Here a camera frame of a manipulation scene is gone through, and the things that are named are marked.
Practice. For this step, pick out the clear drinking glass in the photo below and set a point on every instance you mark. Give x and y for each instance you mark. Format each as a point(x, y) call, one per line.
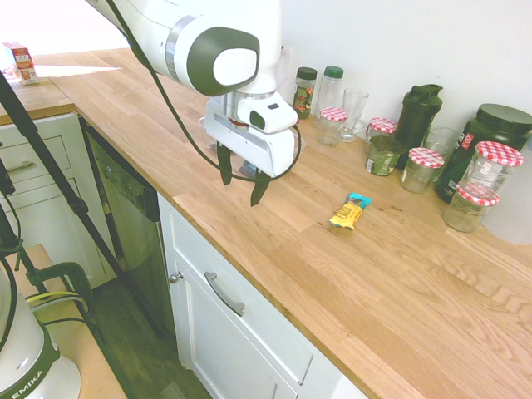
point(444, 139)

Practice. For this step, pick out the black shaker bottle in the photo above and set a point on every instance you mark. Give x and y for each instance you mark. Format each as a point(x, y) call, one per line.
point(417, 120)

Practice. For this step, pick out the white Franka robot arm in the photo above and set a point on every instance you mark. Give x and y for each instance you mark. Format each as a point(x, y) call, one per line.
point(158, 29)

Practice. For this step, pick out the stainless steel dishwasher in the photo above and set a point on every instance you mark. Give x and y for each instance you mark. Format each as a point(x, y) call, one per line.
point(133, 224)

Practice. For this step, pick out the large dark protein tub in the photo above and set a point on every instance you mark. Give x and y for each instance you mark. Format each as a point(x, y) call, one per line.
point(496, 124)

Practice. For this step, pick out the tall clear glass mug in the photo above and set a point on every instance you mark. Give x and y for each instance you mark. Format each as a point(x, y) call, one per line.
point(354, 112)

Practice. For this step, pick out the green cup foil lid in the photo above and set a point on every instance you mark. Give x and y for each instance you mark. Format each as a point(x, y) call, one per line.
point(384, 158)

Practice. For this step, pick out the glass jar red checked lid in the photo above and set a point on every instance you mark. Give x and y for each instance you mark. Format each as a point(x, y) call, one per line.
point(422, 170)
point(467, 214)

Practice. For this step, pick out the black camera tripod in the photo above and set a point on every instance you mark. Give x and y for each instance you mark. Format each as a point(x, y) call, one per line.
point(50, 162)

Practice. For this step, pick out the green metal clamp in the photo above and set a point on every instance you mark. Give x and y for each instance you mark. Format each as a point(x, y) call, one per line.
point(70, 276)

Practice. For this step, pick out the orange white carton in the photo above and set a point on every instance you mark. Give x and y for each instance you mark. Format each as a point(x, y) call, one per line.
point(24, 62)

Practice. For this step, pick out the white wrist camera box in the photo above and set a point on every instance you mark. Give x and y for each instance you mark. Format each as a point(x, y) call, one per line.
point(270, 116)

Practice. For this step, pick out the small jar red checked lid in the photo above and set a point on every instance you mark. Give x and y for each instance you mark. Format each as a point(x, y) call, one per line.
point(331, 129)
point(382, 126)

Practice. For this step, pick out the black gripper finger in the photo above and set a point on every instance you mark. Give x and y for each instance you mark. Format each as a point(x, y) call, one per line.
point(259, 189)
point(225, 164)

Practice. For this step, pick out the yellow teal protein bar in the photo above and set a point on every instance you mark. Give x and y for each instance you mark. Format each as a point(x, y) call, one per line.
point(348, 212)

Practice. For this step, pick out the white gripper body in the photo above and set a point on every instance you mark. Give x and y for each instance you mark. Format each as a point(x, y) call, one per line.
point(245, 143)

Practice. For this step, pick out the brushed metal drawer pull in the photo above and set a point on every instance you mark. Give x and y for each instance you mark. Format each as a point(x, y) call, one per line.
point(20, 166)

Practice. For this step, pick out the clear plastic container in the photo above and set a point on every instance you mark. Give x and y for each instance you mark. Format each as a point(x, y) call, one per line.
point(202, 126)

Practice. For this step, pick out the wooden robot mounting board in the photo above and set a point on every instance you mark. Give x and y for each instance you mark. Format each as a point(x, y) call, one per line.
point(89, 357)

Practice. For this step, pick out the clear bottle green lid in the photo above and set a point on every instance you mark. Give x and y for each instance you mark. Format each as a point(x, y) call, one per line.
point(330, 91)

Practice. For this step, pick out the spice jar dark lid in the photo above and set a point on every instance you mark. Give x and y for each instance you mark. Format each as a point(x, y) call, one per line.
point(304, 95)

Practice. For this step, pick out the white drawer cabinet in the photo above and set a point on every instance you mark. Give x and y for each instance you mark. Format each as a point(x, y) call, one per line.
point(41, 199)

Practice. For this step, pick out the silver cabinet knob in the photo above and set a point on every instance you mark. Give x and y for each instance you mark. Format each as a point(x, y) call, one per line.
point(176, 277)

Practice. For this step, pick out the white kitchen cabinet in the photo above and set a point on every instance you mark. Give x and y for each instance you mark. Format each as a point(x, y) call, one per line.
point(232, 345)

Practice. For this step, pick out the large jar red checked lid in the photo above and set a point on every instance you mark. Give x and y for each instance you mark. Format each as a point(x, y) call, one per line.
point(492, 166)

